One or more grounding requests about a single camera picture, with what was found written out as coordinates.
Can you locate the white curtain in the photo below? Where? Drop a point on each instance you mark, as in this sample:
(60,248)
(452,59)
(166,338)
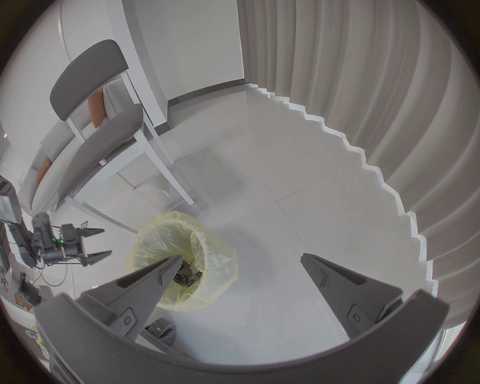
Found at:
(375,93)

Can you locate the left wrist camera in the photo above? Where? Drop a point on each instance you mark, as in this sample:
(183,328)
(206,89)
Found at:
(68,231)

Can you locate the pale grey sofa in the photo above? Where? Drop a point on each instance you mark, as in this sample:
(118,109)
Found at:
(48,146)

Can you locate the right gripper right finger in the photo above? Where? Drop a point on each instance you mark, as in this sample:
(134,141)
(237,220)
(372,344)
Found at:
(345,292)

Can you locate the orange cushion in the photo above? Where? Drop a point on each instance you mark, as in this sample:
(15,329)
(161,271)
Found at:
(44,170)
(95,108)

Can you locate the white trash bin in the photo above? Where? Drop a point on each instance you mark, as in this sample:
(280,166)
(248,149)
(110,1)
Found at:
(200,247)

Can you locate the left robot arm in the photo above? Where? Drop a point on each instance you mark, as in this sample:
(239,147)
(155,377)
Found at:
(22,232)

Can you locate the grey and white chair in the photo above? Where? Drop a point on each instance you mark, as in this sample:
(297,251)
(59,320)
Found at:
(108,135)

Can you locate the yellow plastic bag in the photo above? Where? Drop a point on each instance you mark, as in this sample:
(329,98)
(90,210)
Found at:
(217,270)

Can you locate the black plastic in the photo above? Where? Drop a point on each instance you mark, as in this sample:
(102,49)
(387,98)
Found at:
(187,277)

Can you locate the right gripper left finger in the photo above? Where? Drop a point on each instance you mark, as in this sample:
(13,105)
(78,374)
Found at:
(138,296)

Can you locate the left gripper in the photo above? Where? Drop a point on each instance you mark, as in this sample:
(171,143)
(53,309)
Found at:
(60,253)

